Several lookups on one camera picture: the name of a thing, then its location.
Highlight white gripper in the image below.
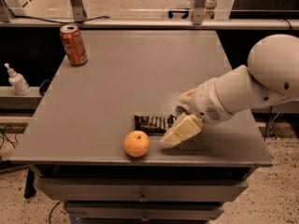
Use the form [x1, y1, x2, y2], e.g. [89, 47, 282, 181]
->
[160, 78, 233, 148]

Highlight black rxbar chocolate wrapper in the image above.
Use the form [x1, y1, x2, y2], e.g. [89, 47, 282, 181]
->
[135, 115, 177, 135]

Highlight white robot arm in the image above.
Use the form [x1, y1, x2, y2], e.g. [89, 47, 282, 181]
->
[161, 35, 299, 148]

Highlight orange fruit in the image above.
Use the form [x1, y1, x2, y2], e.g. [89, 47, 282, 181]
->
[123, 131, 150, 158]

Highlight grey drawer cabinet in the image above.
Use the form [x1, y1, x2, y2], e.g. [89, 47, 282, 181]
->
[11, 30, 272, 224]

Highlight red soda can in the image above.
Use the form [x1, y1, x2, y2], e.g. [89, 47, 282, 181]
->
[60, 24, 88, 65]

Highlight drawer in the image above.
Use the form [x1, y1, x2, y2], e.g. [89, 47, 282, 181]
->
[64, 202, 223, 221]
[36, 178, 248, 203]

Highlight top drawer front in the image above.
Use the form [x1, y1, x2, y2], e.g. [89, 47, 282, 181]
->
[36, 178, 248, 203]

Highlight white pump bottle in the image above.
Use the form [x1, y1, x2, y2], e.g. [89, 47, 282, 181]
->
[5, 63, 31, 96]

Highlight right metal bracket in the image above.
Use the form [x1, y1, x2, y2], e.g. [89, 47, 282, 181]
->
[192, 0, 206, 25]

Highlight metal bracket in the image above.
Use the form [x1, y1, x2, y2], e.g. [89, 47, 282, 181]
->
[69, 0, 87, 22]
[192, 0, 206, 25]

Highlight left metal bracket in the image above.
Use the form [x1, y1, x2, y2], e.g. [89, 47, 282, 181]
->
[69, 0, 87, 22]

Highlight black cables on floor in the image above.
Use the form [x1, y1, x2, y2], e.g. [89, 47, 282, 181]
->
[0, 125, 24, 162]

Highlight black cable on ledge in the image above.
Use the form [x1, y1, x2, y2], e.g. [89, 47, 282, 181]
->
[8, 7, 110, 25]

